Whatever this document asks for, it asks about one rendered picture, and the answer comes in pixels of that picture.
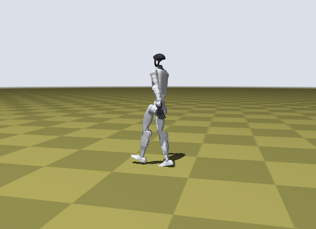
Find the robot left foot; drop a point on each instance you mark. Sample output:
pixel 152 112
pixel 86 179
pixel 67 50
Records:
pixel 137 157

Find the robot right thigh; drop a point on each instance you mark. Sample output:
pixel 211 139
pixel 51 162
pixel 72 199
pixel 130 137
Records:
pixel 160 126

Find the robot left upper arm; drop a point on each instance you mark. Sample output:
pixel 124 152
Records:
pixel 154 77

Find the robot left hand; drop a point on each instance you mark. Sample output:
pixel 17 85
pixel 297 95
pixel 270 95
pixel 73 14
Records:
pixel 160 112

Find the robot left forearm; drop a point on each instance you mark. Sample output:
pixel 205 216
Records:
pixel 157 94

